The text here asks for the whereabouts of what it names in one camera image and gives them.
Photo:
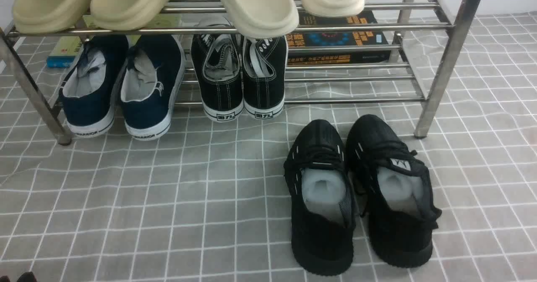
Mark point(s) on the black canvas sneaker left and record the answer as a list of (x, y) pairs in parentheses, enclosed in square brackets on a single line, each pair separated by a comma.
[(216, 64)]

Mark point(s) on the black knit sneaker right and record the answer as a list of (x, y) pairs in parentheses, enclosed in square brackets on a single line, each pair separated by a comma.
[(397, 190)]

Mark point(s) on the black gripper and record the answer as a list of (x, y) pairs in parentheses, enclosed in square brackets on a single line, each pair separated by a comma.
[(25, 277)]

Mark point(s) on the stainless steel shoe rack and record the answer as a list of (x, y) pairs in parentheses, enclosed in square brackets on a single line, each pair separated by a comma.
[(456, 29)]

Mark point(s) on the black knit sneaker left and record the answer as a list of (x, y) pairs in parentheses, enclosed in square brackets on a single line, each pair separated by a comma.
[(323, 207)]

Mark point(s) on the black canvas sneaker right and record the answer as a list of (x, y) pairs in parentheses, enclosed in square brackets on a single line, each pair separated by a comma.
[(264, 67)]

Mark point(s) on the cream slipper centre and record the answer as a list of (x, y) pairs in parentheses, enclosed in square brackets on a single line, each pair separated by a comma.
[(262, 19)]

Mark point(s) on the tan slipper far left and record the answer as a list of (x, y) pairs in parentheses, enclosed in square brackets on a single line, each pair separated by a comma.
[(47, 16)]

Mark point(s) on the black canvas sneaker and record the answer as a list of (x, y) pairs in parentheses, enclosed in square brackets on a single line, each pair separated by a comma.
[(264, 67), (216, 64)]

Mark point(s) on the navy slip-on shoe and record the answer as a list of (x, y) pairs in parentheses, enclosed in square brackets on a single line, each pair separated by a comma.
[(155, 68), (90, 90)]

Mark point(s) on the green and blue book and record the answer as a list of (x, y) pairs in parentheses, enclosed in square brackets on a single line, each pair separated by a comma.
[(67, 48)]

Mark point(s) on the tan slipper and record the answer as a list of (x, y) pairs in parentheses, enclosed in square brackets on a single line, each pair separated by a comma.
[(125, 14), (47, 16)]

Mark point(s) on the black knit sneaker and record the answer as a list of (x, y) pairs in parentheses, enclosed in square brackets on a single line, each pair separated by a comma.
[(397, 190), (323, 207)]

